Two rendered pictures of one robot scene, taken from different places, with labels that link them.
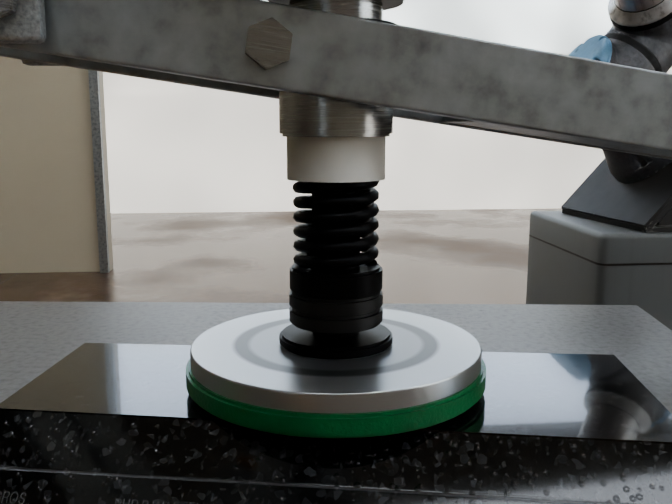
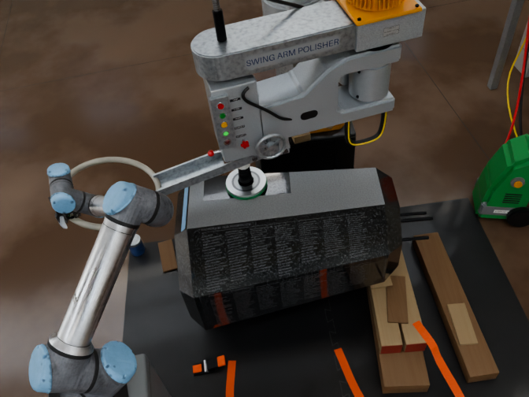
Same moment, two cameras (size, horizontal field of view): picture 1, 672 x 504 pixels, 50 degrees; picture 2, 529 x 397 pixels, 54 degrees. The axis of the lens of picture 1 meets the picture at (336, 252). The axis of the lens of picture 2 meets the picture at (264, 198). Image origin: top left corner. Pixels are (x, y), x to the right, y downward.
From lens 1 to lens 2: 2.99 m
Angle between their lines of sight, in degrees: 121
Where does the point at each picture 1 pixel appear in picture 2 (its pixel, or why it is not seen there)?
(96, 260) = not seen: outside the picture
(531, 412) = (221, 180)
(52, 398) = (282, 175)
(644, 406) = (206, 184)
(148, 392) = (271, 178)
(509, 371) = (221, 191)
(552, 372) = (215, 192)
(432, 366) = (233, 175)
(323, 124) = not seen: hidden behind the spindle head
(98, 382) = (279, 179)
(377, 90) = not seen: hidden behind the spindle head
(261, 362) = (254, 172)
